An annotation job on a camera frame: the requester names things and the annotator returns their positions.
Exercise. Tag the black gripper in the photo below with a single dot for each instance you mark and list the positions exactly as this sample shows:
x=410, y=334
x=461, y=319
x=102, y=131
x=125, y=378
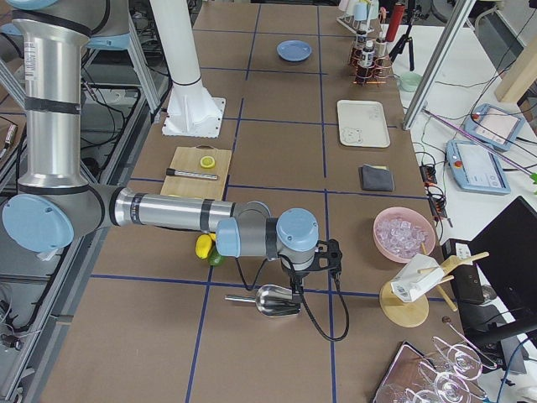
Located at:
x=296, y=276

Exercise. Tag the blue plastic plate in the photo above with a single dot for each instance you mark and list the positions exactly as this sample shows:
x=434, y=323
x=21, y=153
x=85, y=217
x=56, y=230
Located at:
x=294, y=50

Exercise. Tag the steel ice scoop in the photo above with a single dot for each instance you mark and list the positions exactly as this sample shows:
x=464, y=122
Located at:
x=271, y=300

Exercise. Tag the pink bowl of ice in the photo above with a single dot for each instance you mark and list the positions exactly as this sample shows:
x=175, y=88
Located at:
x=400, y=233

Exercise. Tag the white carton on stand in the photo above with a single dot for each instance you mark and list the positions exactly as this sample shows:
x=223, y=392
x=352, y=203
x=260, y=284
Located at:
x=417, y=277

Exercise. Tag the grey folded cloth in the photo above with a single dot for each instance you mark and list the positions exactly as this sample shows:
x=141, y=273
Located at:
x=376, y=179

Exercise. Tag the round wooden stand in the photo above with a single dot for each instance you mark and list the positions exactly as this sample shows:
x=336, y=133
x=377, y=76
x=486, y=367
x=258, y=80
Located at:
x=415, y=313

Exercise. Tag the green lime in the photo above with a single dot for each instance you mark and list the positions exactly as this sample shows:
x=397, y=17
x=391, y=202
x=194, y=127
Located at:
x=215, y=259

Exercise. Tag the large yellow lemon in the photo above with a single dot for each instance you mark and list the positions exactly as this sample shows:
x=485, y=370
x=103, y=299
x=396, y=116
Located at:
x=204, y=244

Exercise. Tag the cream bear serving tray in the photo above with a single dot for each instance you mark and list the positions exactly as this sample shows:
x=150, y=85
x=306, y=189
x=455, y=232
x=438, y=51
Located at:
x=362, y=124

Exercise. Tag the lemon half slice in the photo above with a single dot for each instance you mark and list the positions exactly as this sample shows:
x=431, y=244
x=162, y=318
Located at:
x=207, y=162

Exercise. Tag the glass rack tray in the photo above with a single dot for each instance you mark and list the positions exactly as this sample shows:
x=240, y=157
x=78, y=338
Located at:
x=447, y=374

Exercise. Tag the wooden cutting board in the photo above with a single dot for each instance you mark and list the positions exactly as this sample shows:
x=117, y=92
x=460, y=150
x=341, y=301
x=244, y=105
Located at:
x=187, y=158

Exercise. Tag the near teach pendant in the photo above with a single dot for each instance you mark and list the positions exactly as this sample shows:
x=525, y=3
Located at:
x=474, y=169

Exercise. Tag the teach pendant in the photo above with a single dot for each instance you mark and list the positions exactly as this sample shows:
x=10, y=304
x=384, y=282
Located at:
x=494, y=126
x=474, y=169

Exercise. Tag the black laptop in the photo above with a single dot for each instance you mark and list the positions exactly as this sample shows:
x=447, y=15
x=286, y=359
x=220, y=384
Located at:
x=510, y=268

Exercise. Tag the steel cylinder tool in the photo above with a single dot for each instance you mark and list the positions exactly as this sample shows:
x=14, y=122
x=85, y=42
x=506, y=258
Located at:
x=191, y=174

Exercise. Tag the mint green bowl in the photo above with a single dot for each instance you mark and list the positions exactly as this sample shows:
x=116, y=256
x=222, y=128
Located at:
x=409, y=81

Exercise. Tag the rear tea bottle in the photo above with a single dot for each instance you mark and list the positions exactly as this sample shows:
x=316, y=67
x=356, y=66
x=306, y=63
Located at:
x=366, y=61

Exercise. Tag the tea bottle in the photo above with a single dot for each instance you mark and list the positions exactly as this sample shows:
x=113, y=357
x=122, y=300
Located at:
x=360, y=43
x=366, y=61

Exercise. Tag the far teach pendant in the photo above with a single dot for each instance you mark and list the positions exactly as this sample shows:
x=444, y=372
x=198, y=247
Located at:
x=494, y=126

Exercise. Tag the left tea bottle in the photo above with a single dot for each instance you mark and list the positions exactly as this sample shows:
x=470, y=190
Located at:
x=360, y=43

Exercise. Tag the black tripod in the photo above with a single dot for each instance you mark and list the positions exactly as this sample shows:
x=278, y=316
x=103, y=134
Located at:
x=405, y=39

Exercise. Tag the red bottle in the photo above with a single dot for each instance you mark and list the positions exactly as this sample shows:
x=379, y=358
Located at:
x=395, y=20

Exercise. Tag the copper wire bottle rack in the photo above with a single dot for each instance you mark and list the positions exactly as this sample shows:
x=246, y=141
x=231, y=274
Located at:
x=382, y=66

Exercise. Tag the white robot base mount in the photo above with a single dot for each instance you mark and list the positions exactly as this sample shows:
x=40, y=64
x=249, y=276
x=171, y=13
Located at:
x=191, y=111

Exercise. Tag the aluminium frame post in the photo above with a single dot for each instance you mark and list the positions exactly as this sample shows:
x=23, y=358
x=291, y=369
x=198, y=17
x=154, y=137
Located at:
x=446, y=40

